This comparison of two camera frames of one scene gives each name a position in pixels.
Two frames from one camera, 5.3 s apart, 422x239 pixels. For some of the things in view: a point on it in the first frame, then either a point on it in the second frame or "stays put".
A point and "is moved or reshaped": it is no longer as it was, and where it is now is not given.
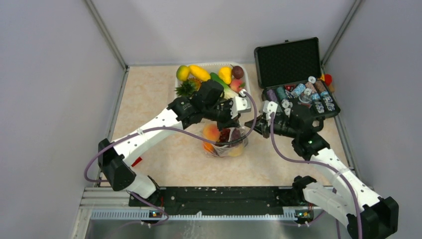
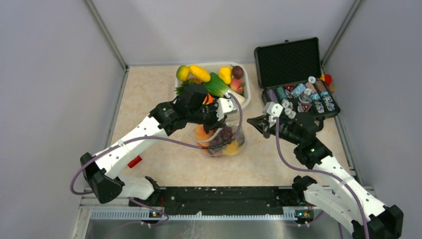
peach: [210, 132] is moved or reshaped
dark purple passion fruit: [238, 72] stays put
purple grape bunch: [224, 134] to [225, 135]
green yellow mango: [182, 72] stays put
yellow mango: [199, 72] stays put
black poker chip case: [289, 74] stays put
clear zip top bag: [229, 142] is moved or reshaped
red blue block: [137, 161] stays put
